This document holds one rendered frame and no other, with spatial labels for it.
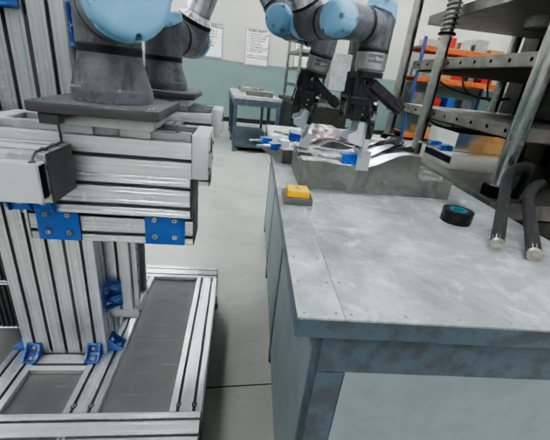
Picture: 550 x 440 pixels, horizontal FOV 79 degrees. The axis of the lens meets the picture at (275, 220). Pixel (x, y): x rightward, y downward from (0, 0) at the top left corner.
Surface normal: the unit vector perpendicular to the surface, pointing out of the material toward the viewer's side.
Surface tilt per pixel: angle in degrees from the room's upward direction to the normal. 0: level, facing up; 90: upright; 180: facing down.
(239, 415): 0
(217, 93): 90
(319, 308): 0
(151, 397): 0
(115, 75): 72
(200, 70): 90
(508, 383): 90
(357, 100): 90
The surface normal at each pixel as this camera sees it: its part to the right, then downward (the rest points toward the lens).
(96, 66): 0.01, 0.11
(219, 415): 0.11, -0.91
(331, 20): -0.83, 0.14
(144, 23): 0.46, 0.49
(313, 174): 0.04, 0.40
